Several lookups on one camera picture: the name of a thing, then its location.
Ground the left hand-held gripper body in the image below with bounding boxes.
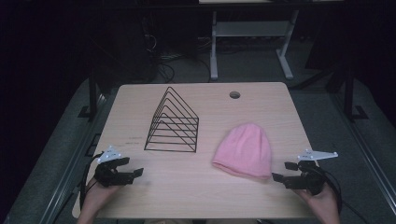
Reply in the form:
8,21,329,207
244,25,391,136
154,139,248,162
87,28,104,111
92,145,138,188

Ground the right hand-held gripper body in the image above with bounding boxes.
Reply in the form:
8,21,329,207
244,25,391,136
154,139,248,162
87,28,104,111
283,148,339,196

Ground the pink knitted beanie hat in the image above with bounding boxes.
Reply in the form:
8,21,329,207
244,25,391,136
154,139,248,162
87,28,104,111
212,122,273,181

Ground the person's left hand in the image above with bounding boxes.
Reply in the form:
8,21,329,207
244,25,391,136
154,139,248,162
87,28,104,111
81,177,121,217

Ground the person's right hand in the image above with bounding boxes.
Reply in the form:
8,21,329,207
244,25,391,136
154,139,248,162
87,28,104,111
294,182,342,224

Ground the black metal stand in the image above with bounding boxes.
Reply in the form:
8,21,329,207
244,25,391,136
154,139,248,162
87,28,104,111
78,66,106,123
341,66,370,123

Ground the dark computer tower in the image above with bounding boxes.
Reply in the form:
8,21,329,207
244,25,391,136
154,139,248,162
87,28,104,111
92,12,158,90

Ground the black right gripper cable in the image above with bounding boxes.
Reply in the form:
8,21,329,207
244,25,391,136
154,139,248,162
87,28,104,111
311,167,372,224

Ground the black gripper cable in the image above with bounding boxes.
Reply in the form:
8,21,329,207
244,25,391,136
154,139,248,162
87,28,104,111
311,167,372,224
78,151,106,216

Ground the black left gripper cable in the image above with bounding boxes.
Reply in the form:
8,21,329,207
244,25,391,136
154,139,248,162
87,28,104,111
78,151,106,216

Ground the grey metal rail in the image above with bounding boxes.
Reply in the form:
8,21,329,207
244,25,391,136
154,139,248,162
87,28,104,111
330,92,396,216
38,92,108,224

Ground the black wire file rack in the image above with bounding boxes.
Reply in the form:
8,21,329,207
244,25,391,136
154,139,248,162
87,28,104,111
144,86,200,154

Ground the tangle of floor cables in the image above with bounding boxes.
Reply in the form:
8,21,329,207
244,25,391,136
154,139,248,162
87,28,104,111
143,34,213,84

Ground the white metal desk frame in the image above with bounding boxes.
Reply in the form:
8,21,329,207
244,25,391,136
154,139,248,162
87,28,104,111
209,8,301,81

